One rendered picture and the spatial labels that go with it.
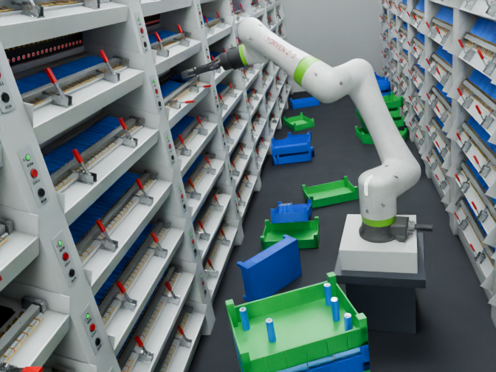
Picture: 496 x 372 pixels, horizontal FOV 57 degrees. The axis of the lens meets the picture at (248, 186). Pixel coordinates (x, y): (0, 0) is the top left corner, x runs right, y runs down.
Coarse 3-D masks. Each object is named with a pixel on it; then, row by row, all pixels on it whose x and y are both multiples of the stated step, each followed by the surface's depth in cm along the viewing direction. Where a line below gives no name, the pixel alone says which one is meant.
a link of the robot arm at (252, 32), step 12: (240, 24) 180; (252, 24) 177; (240, 36) 181; (252, 36) 176; (264, 36) 174; (276, 36) 174; (252, 48) 181; (264, 48) 174; (276, 48) 170; (288, 48) 169; (276, 60) 171; (288, 60) 167; (300, 60) 163; (288, 72) 169
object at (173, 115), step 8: (176, 72) 216; (200, 80) 216; (208, 80) 215; (200, 88) 207; (208, 88) 215; (184, 96) 191; (192, 96) 193; (200, 96) 203; (184, 104) 182; (192, 104) 191; (168, 112) 161; (176, 112) 172; (184, 112) 181; (168, 120) 163; (176, 120) 173
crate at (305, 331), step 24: (312, 288) 122; (336, 288) 122; (264, 312) 122; (288, 312) 121; (312, 312) 120; (240, 336) 116; (264, 336) 114; (288, 336) 113; (312, 336) 112; (336, 336) 104; (360, 336) 105; (264, 360) 102; (288, 360) 103; (312, 360) 105
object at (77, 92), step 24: (24, 48) 115; (48, 48) 125; (72, 48) 137; (96, 48) 145; (24, 72) 114; (48, 72) 103; (72, 72) 123; (96, 72) 130; (120, 72) 139; (144, 72) 146; (24, 96) 100; (48, 96) 108; (72, 96) 112; (96, 96) 116; (120, 96) 132; (48, 120) 97; (72, 120) 107
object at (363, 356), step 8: (232, 336) 122; (360, 352) 108; (368, 352) 108; (240, 360) 112; (344, 360) 107; (352, 360) 108; (360, 360) 108; (368, 360) 109; (312, 368) 106; (320, 368) 106; (328, 368) 107; (336, 368) 108; (344, 368) 108; (352, 368) 109; (360, 368) 109; (368, 368) 110
